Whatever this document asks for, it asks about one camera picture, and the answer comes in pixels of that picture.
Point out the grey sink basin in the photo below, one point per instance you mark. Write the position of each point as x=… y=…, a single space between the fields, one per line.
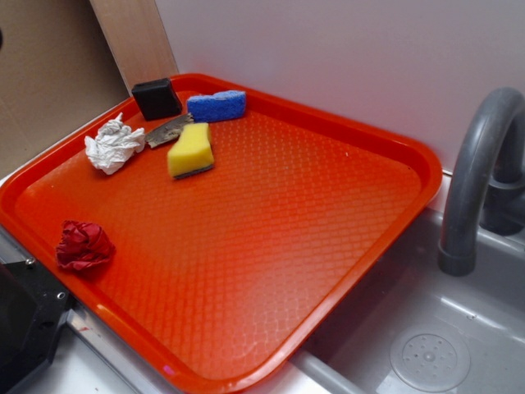
x=350 y=351

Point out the yellow sponge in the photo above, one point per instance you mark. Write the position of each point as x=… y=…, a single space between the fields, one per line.
x=192 y=153

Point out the crumpled white paper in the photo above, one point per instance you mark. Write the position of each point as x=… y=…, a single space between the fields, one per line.
x=114 y=144

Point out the grey faucet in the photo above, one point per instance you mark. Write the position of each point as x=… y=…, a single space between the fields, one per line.
x=487 y=187

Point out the wooden board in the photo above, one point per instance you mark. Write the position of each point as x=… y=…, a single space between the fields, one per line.
x=137 y=39

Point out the blue sponge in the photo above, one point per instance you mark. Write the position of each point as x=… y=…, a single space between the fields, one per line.
x=221 y=106

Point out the brown bark piece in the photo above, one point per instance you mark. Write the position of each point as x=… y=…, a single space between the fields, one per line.
x=168 y=131

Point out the crumpled red cloth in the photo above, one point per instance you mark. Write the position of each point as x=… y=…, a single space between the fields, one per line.
x=83 y=245

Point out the black robot mount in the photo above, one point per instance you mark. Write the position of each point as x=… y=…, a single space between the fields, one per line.
x=34 y=309

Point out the black box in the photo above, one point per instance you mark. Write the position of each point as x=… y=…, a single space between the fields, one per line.
x=156 y=99

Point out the orange plastic tray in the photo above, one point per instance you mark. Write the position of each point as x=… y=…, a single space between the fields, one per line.
x=218 y=278

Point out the sink drain cover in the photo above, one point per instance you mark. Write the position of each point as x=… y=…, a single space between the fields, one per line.
x=430 y=358

